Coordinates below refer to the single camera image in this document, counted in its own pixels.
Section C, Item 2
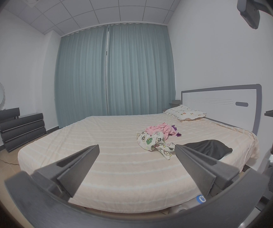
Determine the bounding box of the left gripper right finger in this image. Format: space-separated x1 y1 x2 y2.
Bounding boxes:
174 144 240 198

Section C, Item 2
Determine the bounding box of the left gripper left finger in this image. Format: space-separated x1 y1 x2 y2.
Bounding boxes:
33 144 100 198

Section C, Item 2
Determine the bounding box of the black T-shirt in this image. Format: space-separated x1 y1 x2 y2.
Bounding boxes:
184 140 233 160

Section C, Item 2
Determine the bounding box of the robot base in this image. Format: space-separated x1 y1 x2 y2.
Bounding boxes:
172 151 273 214

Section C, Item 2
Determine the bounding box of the bed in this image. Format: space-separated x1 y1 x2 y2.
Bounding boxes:
17 83 262 214

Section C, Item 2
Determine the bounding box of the purple garment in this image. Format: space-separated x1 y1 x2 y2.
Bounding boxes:
171 124 182 138

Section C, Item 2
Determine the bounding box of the pink garment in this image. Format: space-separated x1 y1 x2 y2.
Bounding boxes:
145 123 175 141

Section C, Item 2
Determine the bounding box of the white printed pyjama garment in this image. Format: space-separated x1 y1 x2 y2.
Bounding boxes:
136 131 176 161

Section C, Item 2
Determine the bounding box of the white printed pillow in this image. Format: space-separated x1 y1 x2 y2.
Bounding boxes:
163 104 207 122

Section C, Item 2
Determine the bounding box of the black chest of drawers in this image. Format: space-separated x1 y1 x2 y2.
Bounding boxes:
0 113 48 152

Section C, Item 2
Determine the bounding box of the grey bedside table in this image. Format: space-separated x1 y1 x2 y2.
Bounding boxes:
162 99 182 113

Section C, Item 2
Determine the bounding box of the black dressing table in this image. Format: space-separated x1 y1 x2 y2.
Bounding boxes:
0 107 20 160

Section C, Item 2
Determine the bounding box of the blue-green curtain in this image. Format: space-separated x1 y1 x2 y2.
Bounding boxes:
106 23 176 116
54 25 109 129

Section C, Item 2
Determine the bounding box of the black cable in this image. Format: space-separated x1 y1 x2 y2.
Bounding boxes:
0 159 20 166

